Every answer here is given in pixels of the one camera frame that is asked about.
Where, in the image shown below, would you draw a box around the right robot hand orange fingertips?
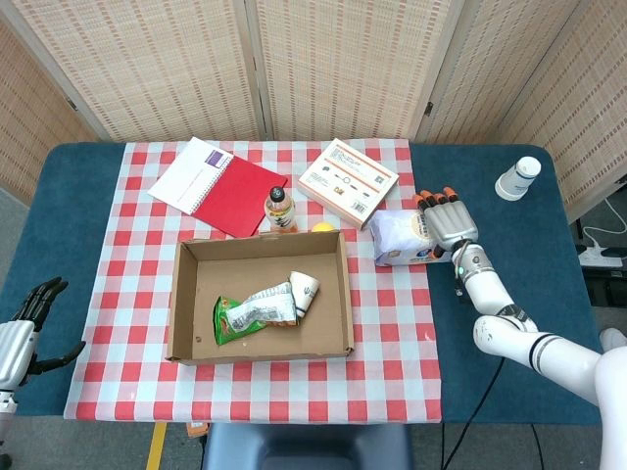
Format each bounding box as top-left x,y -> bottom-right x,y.
412,186 -> 480,259

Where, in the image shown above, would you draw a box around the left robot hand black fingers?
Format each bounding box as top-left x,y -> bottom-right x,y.
0,276 -> 87,392

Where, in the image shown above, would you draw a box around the light blue tissue pack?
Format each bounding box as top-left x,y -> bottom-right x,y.
367,209 -> 455,268

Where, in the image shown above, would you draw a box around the white paper cup blue logo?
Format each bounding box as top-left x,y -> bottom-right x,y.
288,270 -> 320,318

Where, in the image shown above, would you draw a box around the green snack bag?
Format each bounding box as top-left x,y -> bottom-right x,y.
212,281 -> 301,348

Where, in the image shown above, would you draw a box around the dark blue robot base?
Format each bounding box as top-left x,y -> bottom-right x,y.
201,421 -> 413,470

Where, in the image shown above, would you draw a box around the printed cardboard package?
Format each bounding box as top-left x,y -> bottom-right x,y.
296,137 -> 401,231

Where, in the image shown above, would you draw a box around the open brown cardboard box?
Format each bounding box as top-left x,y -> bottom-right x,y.
165,228 -> 356,367

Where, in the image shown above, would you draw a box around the blue padded table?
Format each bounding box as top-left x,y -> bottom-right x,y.
0,141 -> 604,426

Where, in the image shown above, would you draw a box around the stack of white paper cups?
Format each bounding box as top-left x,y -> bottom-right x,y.
494,156 -> 543,202

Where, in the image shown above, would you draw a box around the red white checkered tablecloth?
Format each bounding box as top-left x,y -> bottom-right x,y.
64,138 -> 445,425

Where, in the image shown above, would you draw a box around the white power strip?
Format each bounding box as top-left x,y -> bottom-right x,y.
577,247 -> 624,268

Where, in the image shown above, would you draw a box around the drink bottle black cap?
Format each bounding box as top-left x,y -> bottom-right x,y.
264,185 -> 299,235

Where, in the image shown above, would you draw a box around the red spiral notebook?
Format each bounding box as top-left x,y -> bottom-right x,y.
147,136 -> 289,239

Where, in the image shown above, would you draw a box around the woven folding screen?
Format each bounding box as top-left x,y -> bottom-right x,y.
0,0 -> 627,224

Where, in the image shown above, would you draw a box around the white power cable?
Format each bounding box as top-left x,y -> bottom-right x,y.
581,195 -> 627,252

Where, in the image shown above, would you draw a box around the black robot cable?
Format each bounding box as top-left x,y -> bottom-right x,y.
440,356 -> 508,470

